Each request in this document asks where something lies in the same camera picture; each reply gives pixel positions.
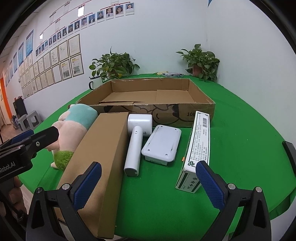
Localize long brown cardboard box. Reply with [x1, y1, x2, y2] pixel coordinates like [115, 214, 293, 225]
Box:
[58, 113, 128, 239]

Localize framed certificates on wall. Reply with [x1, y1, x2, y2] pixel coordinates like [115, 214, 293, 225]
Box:
[2, 33, 85, 99]

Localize pink teal plush toy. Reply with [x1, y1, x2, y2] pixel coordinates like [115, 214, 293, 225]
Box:
[46, 103, 98, 171]

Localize potted green plant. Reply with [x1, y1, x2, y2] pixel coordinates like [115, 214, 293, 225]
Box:
[89, 48, 140, 83]
[177, 44, 220, 82]

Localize black object at table edge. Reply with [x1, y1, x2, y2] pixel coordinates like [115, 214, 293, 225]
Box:
[282, 141, 296, 173]

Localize blue wall posters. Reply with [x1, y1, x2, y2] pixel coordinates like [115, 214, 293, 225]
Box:
[1, 25, 36, 83]

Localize colourful tissue packet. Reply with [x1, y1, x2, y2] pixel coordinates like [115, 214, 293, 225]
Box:
[162, 72, 184, 78]

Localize right potted green plant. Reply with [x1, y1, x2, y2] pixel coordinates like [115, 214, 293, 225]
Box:
[177, 44, 220, 82]

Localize large open cardboard tray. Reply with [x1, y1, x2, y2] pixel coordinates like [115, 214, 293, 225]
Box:
[78, 77, 215, 128]

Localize portrait photos row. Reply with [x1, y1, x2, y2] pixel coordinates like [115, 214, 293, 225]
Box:
[35, 1, 135, 57]

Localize white plastic device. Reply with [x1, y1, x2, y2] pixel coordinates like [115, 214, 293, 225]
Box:
[141, 125, 182, 166]

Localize person's left hand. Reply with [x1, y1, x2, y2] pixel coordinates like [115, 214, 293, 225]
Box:
[8, 176, 27, 213]

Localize grey plastic stool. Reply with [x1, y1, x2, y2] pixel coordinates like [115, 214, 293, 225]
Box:
[16, 111, 42, 131]

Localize white hair dryer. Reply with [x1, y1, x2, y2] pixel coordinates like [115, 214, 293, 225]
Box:
[124, 114, 152, 177]

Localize yellow packet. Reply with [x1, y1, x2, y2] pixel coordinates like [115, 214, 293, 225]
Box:
[155, 71, 168, 75]

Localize white enamel mug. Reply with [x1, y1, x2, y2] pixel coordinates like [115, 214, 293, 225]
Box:
[88, 77, 102, 90]

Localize left potted green plant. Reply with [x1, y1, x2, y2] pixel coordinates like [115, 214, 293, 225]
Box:
[89, 48, 140, 83]

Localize white green medicine box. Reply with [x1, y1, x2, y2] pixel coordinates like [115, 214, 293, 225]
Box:
[176, 111, 210, 193]

